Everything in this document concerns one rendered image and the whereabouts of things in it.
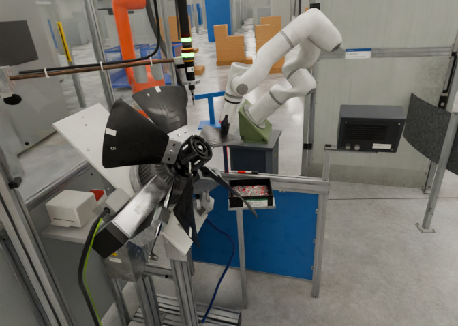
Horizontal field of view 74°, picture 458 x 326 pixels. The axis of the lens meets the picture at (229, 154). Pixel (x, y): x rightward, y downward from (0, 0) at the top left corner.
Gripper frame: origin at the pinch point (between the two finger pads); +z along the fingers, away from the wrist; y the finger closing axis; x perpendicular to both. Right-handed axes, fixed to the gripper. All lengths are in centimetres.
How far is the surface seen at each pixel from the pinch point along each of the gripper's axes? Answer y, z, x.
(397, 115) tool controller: -9, -28, 69
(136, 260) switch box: 44, 53, -16
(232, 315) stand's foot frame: 16, 104, 34
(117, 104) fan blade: 49, -19, -26
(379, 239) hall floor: -77, 83, 125
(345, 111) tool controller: -11, -23, 49
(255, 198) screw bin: 9.8, 24.8, 24.2
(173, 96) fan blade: 14.7, -13.9, -22.3
